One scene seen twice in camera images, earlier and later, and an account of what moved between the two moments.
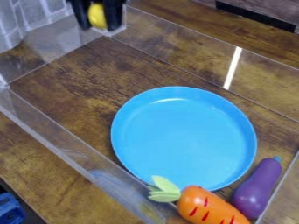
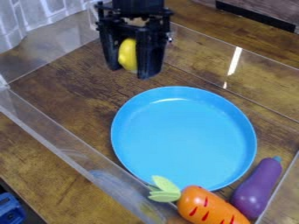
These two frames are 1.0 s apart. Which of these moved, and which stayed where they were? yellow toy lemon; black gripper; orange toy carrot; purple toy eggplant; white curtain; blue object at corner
Moved: black gripper; yellow toy lemon
Stayed: white curtain; orange toy carrot; purple toy eggplant; blue object at corner
